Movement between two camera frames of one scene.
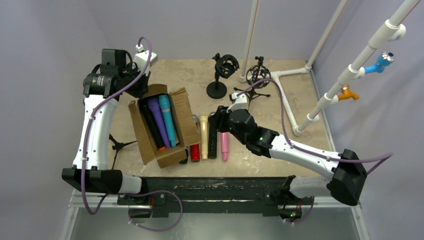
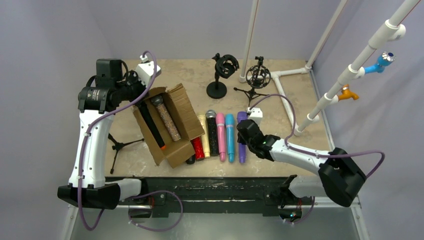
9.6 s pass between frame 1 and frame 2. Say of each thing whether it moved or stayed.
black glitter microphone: stayed
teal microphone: moved
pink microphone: stayed
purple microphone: moved
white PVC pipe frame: stayed
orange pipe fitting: stayed
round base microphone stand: stayed
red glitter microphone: moved
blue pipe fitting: stayed
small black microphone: moved
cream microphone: stayed
